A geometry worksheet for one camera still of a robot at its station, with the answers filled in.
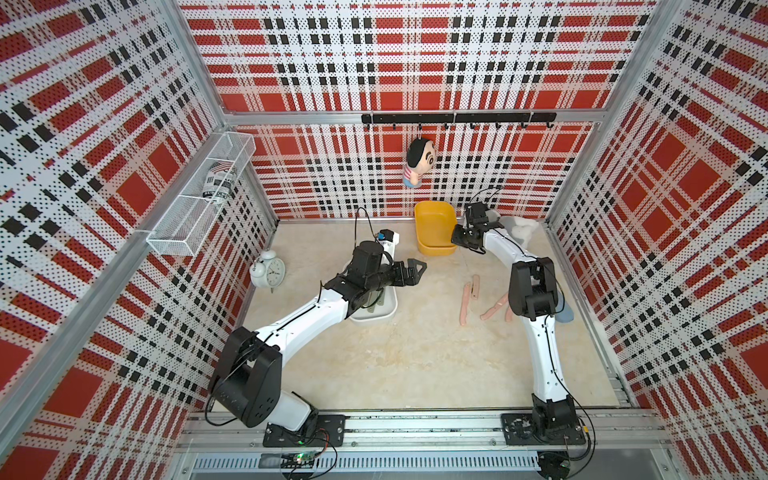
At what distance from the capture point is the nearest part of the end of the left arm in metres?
0.72

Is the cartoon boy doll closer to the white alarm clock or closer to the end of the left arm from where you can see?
the end of the left arm

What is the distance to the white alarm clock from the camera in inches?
37.0

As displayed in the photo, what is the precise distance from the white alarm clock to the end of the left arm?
17.9 inches
